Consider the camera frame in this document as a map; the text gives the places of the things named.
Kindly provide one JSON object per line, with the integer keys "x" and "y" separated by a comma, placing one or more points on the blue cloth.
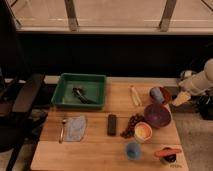
{"x": 75, "y": 128}

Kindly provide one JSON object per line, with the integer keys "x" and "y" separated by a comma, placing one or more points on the blue small cup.
{"x": 133, "y": 151}

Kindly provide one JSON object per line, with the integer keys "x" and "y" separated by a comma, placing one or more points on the wooden cutting board table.
{"x": 102, "y": 147}

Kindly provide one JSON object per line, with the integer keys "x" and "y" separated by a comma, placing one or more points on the black small cup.
{"x": 168, "y": 159}

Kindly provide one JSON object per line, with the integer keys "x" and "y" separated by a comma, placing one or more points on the red small bowl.
{"x": 166, "y": 94}

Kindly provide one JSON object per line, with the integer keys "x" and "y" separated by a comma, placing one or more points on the black chair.
{"x": 18, "y": 90}

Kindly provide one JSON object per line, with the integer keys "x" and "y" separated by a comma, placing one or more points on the dark red grape bunch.
{"x": 129, "y": 131}

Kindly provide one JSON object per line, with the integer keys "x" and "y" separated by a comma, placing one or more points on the yellow orange cup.
{"x": 142, "y": 132}

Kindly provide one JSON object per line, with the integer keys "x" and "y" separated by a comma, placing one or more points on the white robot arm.
{"x": 205, "y": 77}

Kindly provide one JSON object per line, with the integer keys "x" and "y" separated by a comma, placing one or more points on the purple bowl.
{"x": 157, "y": 115}

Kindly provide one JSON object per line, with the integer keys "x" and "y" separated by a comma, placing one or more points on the metal spoon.
{"x": 62, "y": 130}

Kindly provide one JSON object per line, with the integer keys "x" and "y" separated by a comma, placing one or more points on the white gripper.
{"x": 190, "y": 85}

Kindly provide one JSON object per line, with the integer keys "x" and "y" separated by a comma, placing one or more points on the blue sponge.
{"x": 157, "y": 95}

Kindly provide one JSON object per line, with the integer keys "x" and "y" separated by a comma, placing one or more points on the pale yellow stick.
{"x": 135, "y": 96}

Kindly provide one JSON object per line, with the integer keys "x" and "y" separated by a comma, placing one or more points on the orange carrot toy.
{"x": 166, "y": 152}

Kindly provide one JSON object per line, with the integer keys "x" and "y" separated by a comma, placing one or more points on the green plastic tray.
{"x": 93, "y": 86}

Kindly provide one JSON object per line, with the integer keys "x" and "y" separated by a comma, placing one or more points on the black rectangular block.
{"x": 112, "y": 125}

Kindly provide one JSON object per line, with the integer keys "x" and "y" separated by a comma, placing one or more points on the dark utensil in tray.
{"x": 78, "y": 92}

